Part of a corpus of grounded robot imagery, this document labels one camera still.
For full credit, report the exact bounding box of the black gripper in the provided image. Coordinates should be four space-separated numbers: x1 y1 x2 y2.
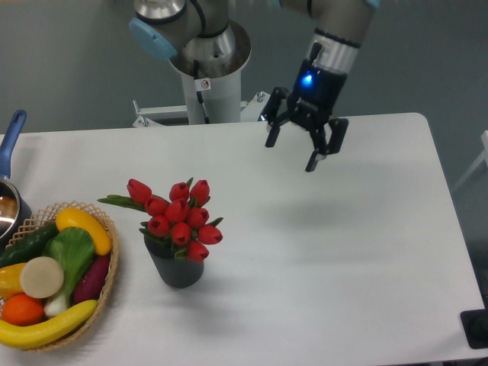
265 59 348 172

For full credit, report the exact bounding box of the red tulip bouquet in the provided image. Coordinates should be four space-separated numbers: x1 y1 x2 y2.
98 178 223 262

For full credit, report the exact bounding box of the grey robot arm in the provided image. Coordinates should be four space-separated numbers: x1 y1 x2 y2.
129 1 379 171

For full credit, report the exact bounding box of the dark grey ribbed vase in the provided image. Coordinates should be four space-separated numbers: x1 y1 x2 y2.
144 237 204 288

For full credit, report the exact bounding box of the white furniture leg right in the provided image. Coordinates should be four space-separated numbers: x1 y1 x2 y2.
452 130 487 193

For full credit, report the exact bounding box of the green bok choy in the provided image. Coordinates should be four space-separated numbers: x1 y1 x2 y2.
43 226 95 318

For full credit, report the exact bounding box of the purple sweet potato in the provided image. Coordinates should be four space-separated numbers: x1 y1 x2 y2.
72 256 110 304

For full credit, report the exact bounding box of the black device table corner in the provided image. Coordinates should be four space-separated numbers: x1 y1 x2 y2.
460 309 487 349

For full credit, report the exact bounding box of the woven wicker basket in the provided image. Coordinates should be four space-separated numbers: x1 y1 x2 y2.
1 201 120 352

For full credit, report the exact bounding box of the green cucumber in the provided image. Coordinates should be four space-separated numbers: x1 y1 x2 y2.
1 223 59 268

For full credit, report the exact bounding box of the beige round slice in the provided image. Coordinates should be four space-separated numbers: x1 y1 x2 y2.
19 256 64 299

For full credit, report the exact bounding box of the yellow pepper left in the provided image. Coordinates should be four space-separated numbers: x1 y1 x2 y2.
0 262 26 299

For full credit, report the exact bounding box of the yellow banana front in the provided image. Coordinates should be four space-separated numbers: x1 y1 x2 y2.
1 300 98 350

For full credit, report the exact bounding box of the orange fruit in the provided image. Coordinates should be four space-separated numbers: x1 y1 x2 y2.
1 294 44 326

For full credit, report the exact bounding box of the white metal base frame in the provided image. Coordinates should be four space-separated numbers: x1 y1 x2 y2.
132 91 271 128

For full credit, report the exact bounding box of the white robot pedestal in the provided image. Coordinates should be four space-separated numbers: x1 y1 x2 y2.
180 71 241 125

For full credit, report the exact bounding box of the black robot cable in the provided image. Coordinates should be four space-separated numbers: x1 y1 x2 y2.
192 60 210 124

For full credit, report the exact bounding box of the blue handled saucepan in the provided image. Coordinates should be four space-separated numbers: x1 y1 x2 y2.
1 110 31 252

